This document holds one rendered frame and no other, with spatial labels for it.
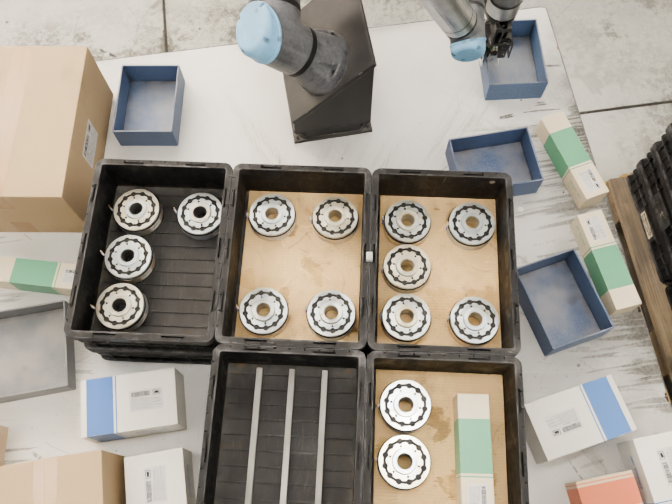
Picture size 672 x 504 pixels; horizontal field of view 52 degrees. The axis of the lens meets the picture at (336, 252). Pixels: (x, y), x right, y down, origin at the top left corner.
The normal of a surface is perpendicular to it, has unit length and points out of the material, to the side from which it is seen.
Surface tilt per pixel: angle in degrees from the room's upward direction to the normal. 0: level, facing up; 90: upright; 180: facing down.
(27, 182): 0
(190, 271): 0
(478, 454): 0
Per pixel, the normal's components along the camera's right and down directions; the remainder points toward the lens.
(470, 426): -0.01, -0.37
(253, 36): -0.69, -0.02
